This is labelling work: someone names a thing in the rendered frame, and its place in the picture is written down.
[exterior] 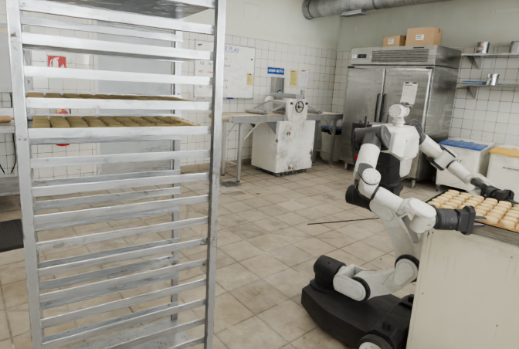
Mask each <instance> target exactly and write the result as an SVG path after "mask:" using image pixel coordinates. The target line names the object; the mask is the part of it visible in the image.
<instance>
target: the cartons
mask: <svg viewBox="0 0 519 349"><path fill-rule="evenodd" d="M442 35H443V31H442V29H439V28H436V27H429V28H417V29H407V35H406V36H389V37H384V39H383V46H382V47H388V46H427V45H439V46H441V41H442Z"/></svg>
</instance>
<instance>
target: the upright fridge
mask: <svg viewBox="0 0 519 349"><path fill-rule="evenodd" d="M461 53H462V51H461V50H458V49H451V48H448V47H445V46H439V45H427V46H388V47H368V48H351V61H350V64H351V66H348V78H347V86H346V94H345V101H344V115H343V123H342V130H341V145H340V152H339V160H338V161H341V162H344V170H347V169H346V167H347V165H348V163H349V164H353V157H352V151H351V129H352V123H356V122H359V121H360V120H362V122H365V116H368V121H372V122H381V123H386V119H387V115H388V114H389V108H390V107H391V106H392V105H395V104H400V101H401V98H402V91H403V86H404V83H405V82H408V83H418V86H417V91H416V98H415V103H414V104H411V105H412V108H411V109H410V110H409V114H408V115H407V116H405V117H403V119H404V121H405V124H406V123H408V122H409V121H410V120H412V119H415V120H417V121H418V122H420V124H421V125H422V132H424V133H425V134H426V135H428V137H430V138H431V139H432V140H433V141H435V142H436V143H437V144H438V143H439V142H441V141H444V140H446V139H448V135H449V126H450V121H451V116H452V112H453V102H454V97H455V92H456V84H457V79H458V74H459V70H458V69H459V67H460V58H461ZM401 105H402V104H401ZM393 118H394V117H392V116H391V115H390V114H389V120H388V123H389V124H393V122H392V120H393ZM436 172H437V169H436V168H435V167H433V165H431V164H430V161H429V160H427V159H426V154H424V153H423V152H422V151H421V150H418V154H417V155H416V156H415V157H414V158H413V159H412V164H411V168H410V172H409V175H408V177H407V178H409V179H412V187H411V188H415V187H414V185H415V184H416V181H419V180H422V179H425V178H431V177H432V182H433V183H435V182H434V181H435V180H436Z"/></svg>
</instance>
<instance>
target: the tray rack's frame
mask: <svg viewBox="0 0 519 349"><path fill-rule="evenodd" d="M5 8H6V18H7V29H8V48H9V59H10V70H11V80H12V99H13V110H14V121H15V140H16V150H17V161H18V172H19V191H20V202H21V212H22V232H23V242H24V253H25V273H26V283H27V294H28V304H29V323H30V334H31V345H32V349H43V347H42V338H43V337H45V331H44V329H42V325H41V319H43V310H40V302H39V294H42V291H40V292H39V282H41V277H40V278H38V269H37V263H39V252H36V242H39V240H38V232H35V224H34V215H36V211H33V202H35V201H36V197H32V181H34V171H33V168H30V158H32V145H29V135H28V123H27V114H30V112H29V108H26V100H25V91H26V90H28V78H27V76H24V66H26V55H25V49H22V34H21V32H24V25H21V22H20V16H23V11H20V10H19V0H5ZM178 325H180V322H179V320H178V319H175V320H172V319H171V318H170V317H169V318H165V319H163V320H158V321H155V322H152V323H149V324H145V325H141V326H139V327H134V328H131V329H128V330H123V331H121V332H118V333H115V334H110V335H107V336H105V337H100V338H97V339H94V340H91V341H87V342H83V343H81V344H76V345H73V346H70V347H65V348H63V349H103V348H105V347H110V346H113V345H115V344H120V343H123V342H125V341H130V340H133V339H135V338H138V337H143V336H145V335H148V334H153V333H155V332H158V331H160V330H165V329H168V328H170V327H175V326H178ZM187 341H190V340H189V338H188V336H187V334H186V333H185V331H184V330H183V331H181V332H178V333H175V334H171V335H168V336H166V337H162V338H158V339H156V340H153V341H149V342H147V343H144V344H139V345H137V346H134V347H130V348H128V349H167V348H169V347H173V346H175V345H178V344H182V343H185V342H187Z"/></svg>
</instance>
